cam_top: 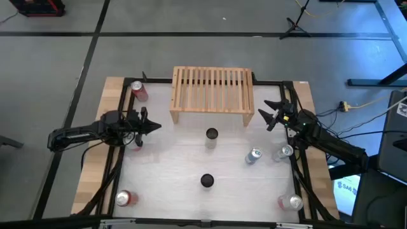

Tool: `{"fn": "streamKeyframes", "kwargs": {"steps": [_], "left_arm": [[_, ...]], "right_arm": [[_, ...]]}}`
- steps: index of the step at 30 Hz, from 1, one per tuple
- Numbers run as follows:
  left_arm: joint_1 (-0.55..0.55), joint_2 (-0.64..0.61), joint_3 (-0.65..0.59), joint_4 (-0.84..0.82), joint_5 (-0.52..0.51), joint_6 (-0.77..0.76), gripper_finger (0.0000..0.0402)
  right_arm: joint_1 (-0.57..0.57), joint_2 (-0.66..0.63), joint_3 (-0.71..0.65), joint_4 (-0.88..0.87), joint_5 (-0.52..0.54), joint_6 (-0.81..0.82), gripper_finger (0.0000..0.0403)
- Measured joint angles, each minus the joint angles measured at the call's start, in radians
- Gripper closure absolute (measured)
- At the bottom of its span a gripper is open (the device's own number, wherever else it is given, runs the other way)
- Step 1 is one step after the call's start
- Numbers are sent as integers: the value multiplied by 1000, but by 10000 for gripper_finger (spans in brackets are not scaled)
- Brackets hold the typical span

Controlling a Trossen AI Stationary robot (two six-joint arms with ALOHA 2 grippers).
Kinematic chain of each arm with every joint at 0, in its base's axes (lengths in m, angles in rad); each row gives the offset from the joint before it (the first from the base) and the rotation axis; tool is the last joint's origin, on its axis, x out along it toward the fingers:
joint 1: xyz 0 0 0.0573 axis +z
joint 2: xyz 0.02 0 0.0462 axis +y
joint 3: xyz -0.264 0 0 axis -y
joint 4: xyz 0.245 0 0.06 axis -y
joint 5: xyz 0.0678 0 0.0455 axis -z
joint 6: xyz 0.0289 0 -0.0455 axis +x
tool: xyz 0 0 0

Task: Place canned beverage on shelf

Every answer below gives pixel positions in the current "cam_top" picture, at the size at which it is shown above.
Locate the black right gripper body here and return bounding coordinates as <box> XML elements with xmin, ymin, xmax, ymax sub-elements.
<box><xmin>268</xmin><ymin>99</ymin><xmax>301</xmax><ymax>132</ymax></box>

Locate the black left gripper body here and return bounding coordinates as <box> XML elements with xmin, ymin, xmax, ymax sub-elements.
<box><xmin>122</xmin><ymin>106</ymin><xmax>149</xmax><ymax>148</ymax></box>

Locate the plain red soda can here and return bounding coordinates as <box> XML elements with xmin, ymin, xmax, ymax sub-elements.
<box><xmin>130</xmin><ymin>80</ymin><xmax>149</xmax><ymax>102</ymax></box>

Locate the blue silver Red Bull can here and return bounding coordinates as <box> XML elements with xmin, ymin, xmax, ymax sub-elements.
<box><xmin>272</xmin><ymin>144</ymin><xmax>294</xmax><ymax>162</ymax></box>
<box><xmin>244</xmin><ymin>146</ymin><xmax>263</xmax><ymax>165</ymax></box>

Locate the white Celsius can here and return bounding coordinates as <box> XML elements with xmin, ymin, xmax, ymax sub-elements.
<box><xmin>200</xmin><ymin>173</ymin><xmax>215</xmax><ymax>188</ymax></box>
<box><xmin>205</xmin><ymin>127</ymin><xmax>219</xmax><ymax>149</ymax></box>

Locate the red can with blue logo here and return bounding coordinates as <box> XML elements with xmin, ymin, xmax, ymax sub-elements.
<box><xmin>115</xmin><ymin>190</ymin><xmax>139</xmax><ymax>207</ymax></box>

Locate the slatted wooden shelf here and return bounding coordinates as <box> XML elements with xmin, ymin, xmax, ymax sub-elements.
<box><xmin>169</xmin><ymin>66</ymin><xmax>256</xmax><ymax>127</ymax></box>

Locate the black tripod stand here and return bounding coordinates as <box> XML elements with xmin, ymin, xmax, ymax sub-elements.
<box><xmin>279</xmin><ymin>0</ymin><xmax>312</xmax><ymax>41</ymax></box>

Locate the silver aluminium bar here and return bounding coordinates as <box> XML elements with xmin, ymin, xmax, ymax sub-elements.
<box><xmin>99</xmin><ymin>218</ymin><xmax>314</xmax><ymax>229</ymax></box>

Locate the white printed sign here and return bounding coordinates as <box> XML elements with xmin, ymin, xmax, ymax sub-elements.
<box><xmin>333</xmin><ymin>174</ymin><xmax>362</xmax><ymax>217</ymax></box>

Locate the black computer case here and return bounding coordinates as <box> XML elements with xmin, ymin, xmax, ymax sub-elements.
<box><xmin>376</xmin><ymin>90</ymin><xmax>407</xmax><ymax>185</ymax></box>

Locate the grey desk leg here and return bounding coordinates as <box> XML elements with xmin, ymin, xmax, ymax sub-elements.
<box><xmin>0</xmin><ymin>135</ymin><xmax>25</xmax><ymax>149</ymax></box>

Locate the black chair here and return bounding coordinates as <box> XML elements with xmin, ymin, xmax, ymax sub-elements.
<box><xmin>351</xmin><ymin>165</ymin><xmax>407</xmax><ymax>229</ymax></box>

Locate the red portable generator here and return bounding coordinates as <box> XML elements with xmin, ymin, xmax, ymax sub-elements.
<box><xmin>8</xmin><ymin>0</ymin><xmax>66</xmax><ymax>17</ymax></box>

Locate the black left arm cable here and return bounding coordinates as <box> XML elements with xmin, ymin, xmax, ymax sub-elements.
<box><xmin>80</xmin><ymin>139</ymin><xmax>106</xmax><ymax>171</ymax></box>

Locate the yellow power strip cable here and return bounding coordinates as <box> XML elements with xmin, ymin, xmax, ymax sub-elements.
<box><xmin>348</xmin><ymin>95</ymin><xmax>390</xmax><ymax>111</ymax></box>

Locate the black desk leg frame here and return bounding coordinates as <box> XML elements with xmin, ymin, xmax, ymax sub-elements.
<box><xmin>346</xmin><ymin>0</ymin><xmax>407</xmax><ymax>88</ymax></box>

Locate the long black floor cable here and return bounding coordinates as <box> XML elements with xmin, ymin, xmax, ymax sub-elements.
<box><xmin>336</xmin><ymin>128</ymin><xmax>407</xmax><ymax>141</ymax></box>

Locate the long yellow cable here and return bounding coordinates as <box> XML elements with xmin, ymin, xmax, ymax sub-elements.
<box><xmin>294</xmin><ymin>0</ymin><xmax>346</xmax><ymax>18</ymax></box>

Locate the white floor cable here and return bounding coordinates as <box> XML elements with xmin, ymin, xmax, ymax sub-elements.
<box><xmin>336</xmin><ymin>95</ymin><xmax>407</xmax><ymax>134</ymax></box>

